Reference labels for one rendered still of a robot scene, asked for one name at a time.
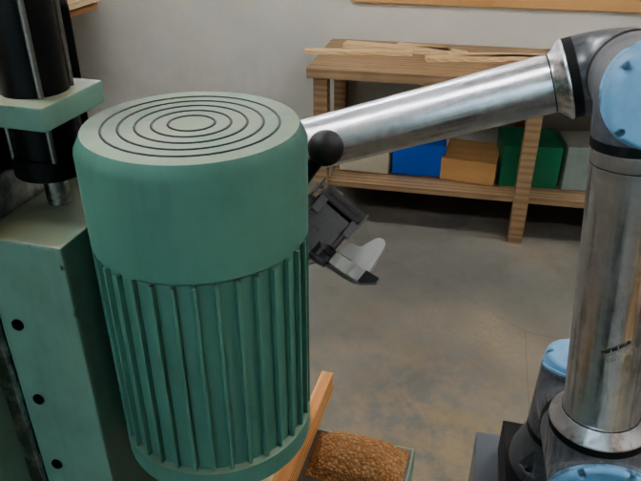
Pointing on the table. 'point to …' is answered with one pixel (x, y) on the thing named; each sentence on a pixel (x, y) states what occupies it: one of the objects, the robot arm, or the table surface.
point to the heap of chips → (356, 458)
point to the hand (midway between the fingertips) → (320, 240)
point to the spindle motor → (203, 278)
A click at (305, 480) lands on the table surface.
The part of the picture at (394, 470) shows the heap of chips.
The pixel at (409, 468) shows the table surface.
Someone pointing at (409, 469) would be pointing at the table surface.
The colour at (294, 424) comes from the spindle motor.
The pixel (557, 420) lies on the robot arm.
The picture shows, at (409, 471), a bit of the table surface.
